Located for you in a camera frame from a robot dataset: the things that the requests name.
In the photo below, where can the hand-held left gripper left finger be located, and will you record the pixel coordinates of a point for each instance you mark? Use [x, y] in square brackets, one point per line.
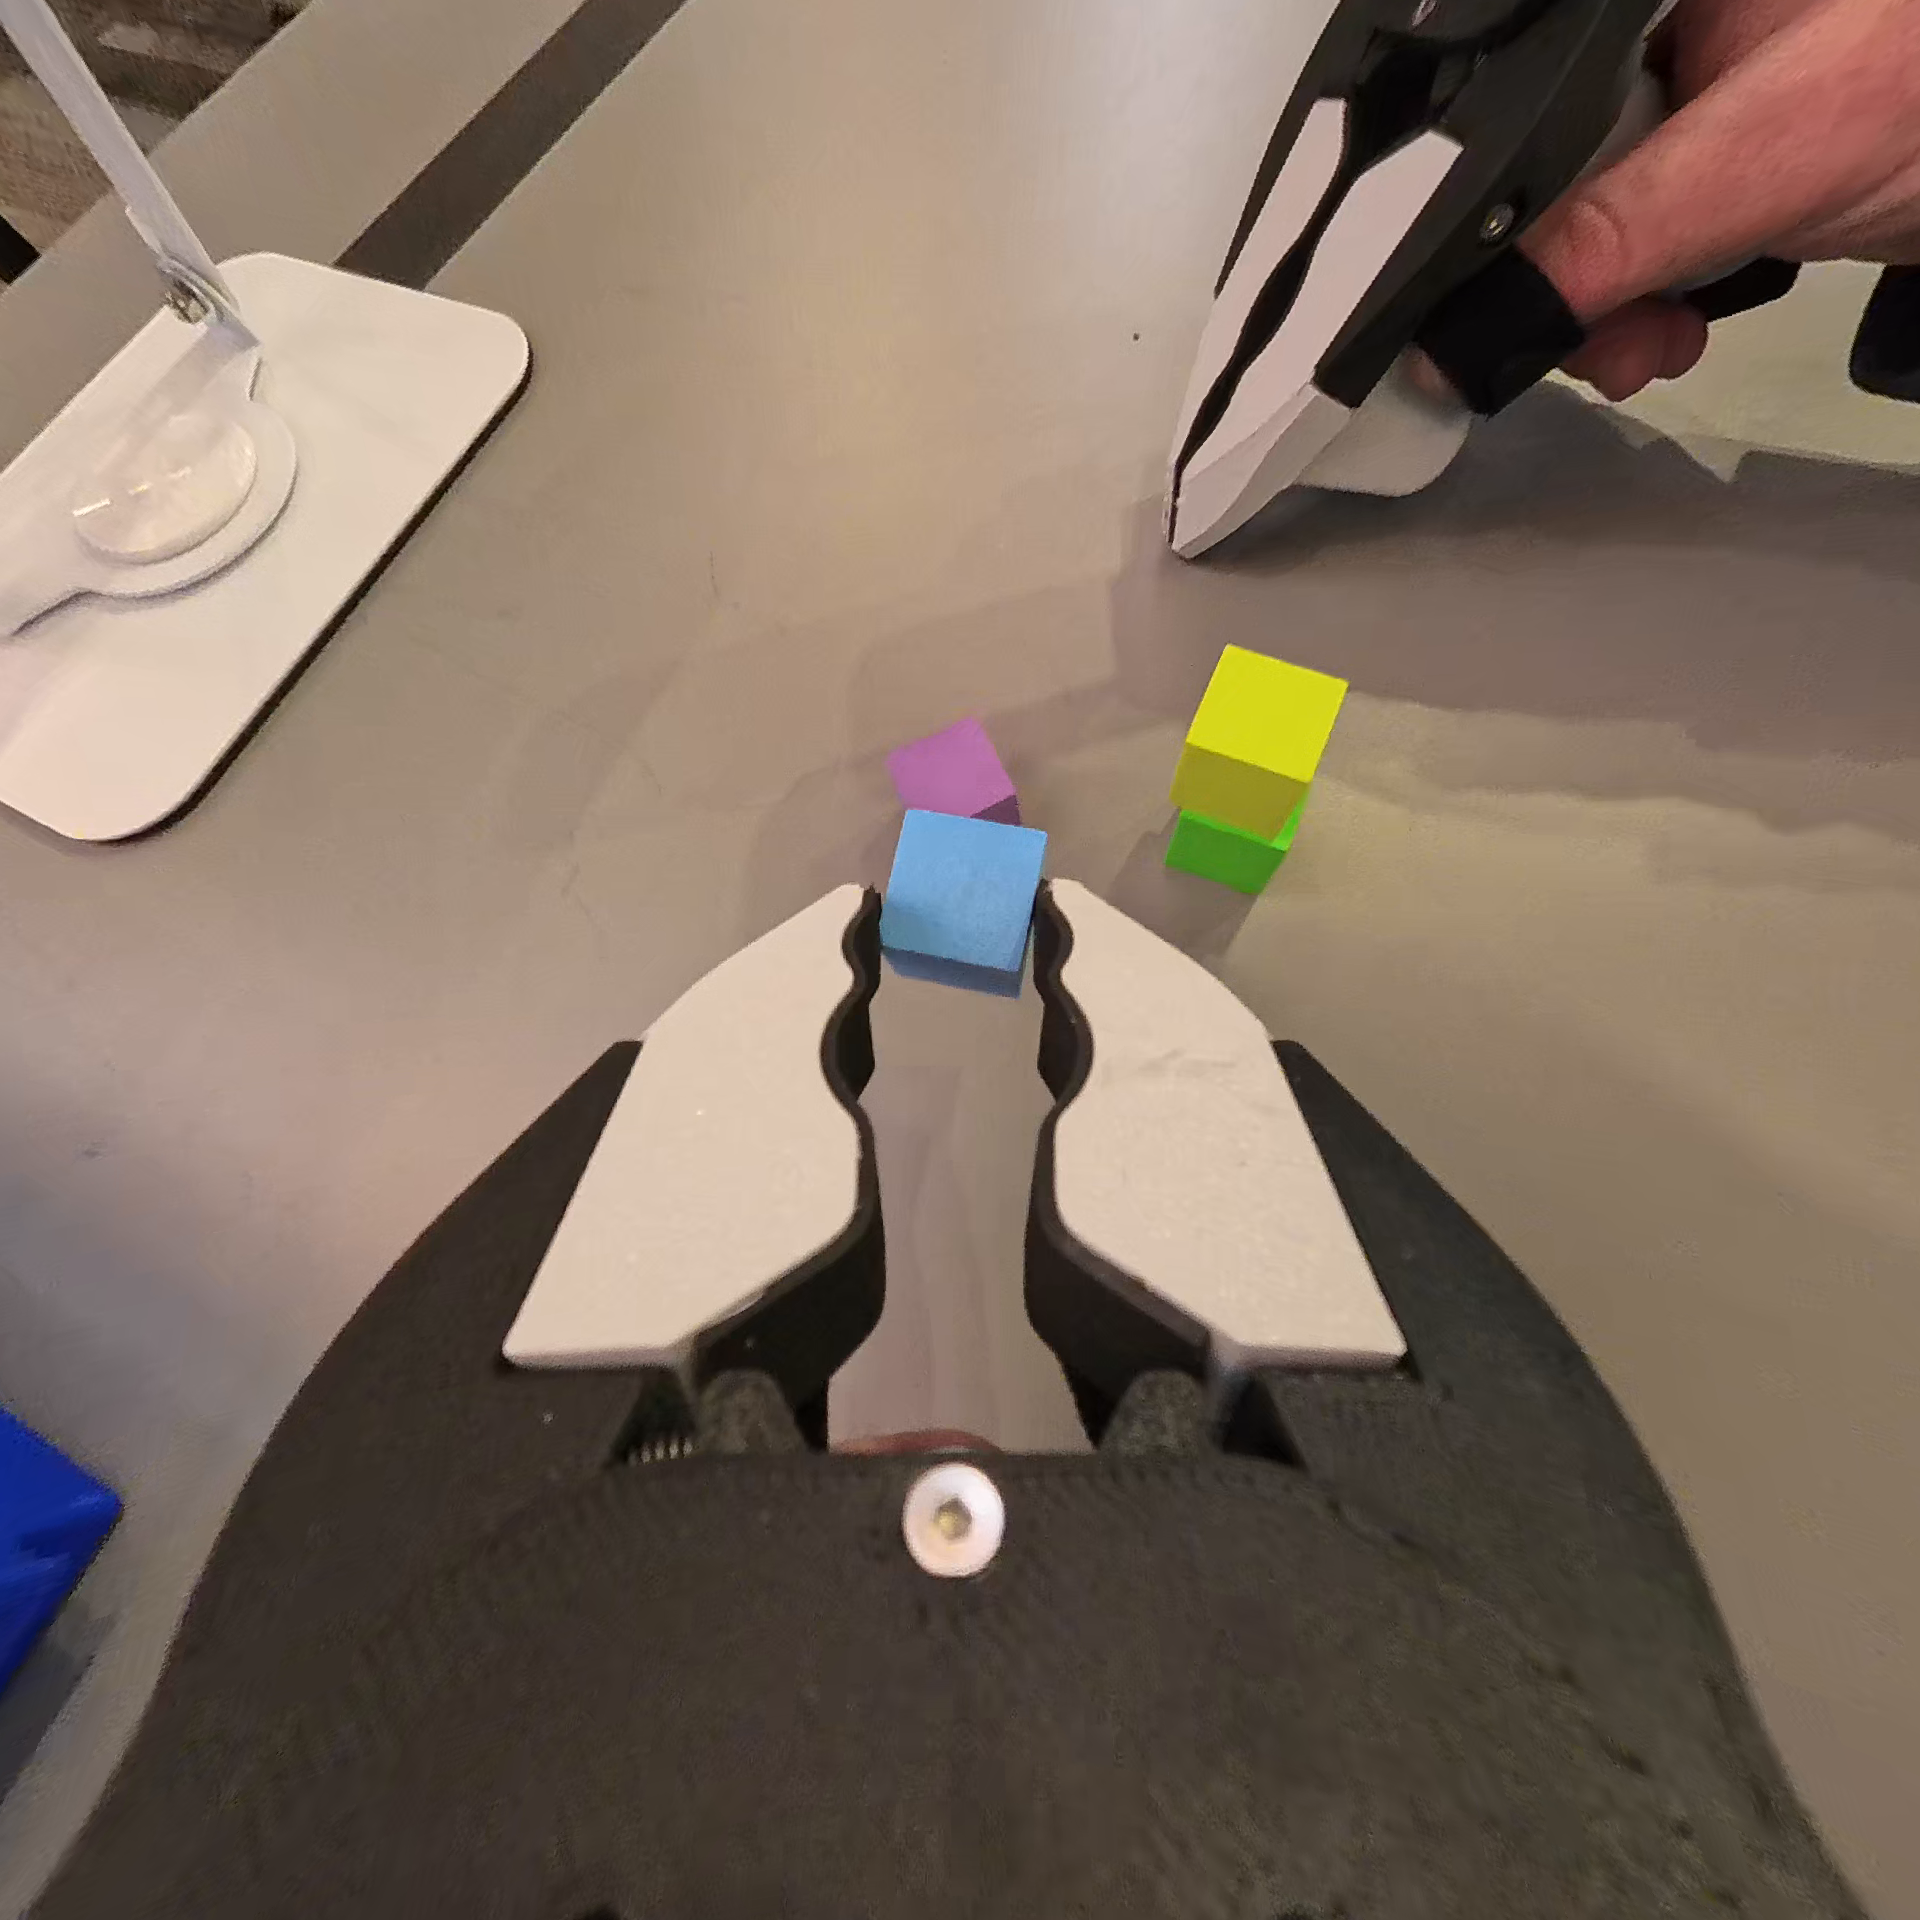
[720, 1155]

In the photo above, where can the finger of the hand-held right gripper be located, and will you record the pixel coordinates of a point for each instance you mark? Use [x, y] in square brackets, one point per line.
[1277, 226]
[1316, 329]

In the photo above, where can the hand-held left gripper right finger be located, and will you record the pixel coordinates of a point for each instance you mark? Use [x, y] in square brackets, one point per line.
[1200, 1155]

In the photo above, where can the blue foam cube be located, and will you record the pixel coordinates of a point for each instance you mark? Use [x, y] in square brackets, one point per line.
[959, 904]

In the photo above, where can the green foam cube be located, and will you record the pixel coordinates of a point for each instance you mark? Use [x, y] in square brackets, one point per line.
[1226, 856]

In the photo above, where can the yellow foam cube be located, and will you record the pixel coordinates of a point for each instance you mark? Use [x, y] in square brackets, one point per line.
[1258, 736]

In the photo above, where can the purple foam cube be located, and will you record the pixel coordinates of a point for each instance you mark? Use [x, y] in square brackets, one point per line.
[955, 765]

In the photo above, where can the person's right hand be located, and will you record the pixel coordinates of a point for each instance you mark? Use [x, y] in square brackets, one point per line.
[1721, 167]

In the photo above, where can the blue plastic object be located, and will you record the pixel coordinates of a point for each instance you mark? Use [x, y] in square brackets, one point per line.
[40, 1531]

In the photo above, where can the white stand base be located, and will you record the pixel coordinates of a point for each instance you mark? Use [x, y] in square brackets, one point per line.
[197, 524]

